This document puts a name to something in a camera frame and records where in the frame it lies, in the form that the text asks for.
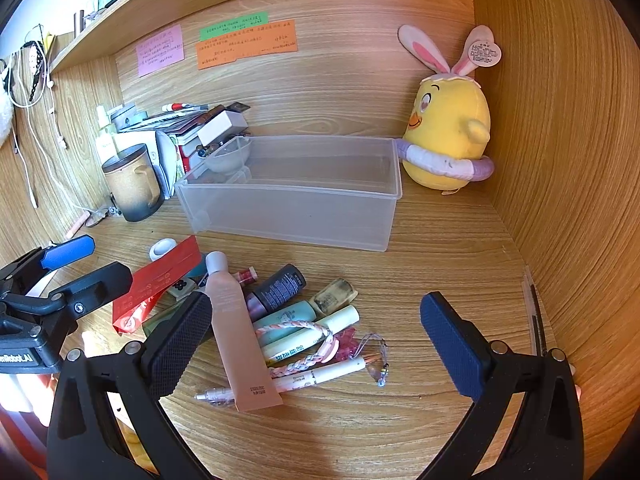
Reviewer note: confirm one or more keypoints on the green round jar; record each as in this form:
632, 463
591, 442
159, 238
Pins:
152, 325

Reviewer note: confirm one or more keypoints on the brown ceramic mug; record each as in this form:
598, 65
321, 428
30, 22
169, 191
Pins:
130, 185

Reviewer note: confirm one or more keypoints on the pink sticky note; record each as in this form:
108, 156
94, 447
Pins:
160, 50

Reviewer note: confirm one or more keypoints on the clear amber small bottle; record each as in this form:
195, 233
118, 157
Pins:
332, 297

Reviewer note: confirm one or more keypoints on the teal cosmetic tube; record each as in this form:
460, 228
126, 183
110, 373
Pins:
285, 314

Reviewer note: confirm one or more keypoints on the green sticky note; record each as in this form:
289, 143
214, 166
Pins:
235, 25

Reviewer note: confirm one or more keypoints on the red white marker pen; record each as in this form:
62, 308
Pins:
180, 107

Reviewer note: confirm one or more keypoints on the black lace band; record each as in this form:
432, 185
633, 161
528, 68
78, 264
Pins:
36, 75

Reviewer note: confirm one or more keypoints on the red capped lip balm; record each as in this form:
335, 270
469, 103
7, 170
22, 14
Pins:
246, 275

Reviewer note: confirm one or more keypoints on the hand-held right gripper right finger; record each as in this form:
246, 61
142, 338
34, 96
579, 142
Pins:
450, 345

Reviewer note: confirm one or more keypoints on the yellow chick plush toy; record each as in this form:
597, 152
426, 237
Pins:
450, 125

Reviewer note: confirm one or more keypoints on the pale green cosmetic tube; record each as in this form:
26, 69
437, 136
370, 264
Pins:
340, 317

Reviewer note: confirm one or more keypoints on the white fluffy cloth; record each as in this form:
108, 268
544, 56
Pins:
5, 110

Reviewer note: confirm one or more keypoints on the small white box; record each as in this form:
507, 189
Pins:
222, 127

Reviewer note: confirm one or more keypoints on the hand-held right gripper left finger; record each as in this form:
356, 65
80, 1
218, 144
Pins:
175, 345

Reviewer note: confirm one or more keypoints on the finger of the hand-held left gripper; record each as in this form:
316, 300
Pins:
105, 282
67, 251

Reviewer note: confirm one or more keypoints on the red paper packet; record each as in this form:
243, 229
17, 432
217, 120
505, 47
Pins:
160, 275

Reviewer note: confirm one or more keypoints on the black pen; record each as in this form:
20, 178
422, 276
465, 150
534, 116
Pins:
537, 320

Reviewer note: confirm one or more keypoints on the pink pen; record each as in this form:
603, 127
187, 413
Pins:
77, 226

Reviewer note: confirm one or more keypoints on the orange sticky note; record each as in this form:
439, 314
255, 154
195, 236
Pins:
250, 52

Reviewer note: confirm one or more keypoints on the person's red clothing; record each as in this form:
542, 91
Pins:
20, 445

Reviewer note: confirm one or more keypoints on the teal small box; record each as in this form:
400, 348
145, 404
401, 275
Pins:
197, 272

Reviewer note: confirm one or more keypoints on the stack of books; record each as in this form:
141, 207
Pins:
170, 125

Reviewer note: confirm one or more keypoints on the clear measuring cup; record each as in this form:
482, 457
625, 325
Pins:
227, 157

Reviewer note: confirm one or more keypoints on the white spray bottle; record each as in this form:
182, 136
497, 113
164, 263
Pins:
106, 140

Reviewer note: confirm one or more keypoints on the white tape roll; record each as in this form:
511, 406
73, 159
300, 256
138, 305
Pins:
156, 253

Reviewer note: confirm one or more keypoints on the white notebook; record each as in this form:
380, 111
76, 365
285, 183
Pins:
167, 160

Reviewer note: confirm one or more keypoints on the purple cosmetic bottle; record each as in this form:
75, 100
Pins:
280, 285

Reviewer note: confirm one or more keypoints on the clear plastic storage box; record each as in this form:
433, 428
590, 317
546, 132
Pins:
300, 200

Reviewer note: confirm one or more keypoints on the pink bead charm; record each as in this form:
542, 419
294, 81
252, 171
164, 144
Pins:
345, 342

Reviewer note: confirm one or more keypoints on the pink cream tube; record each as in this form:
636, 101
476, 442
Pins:
235, 340

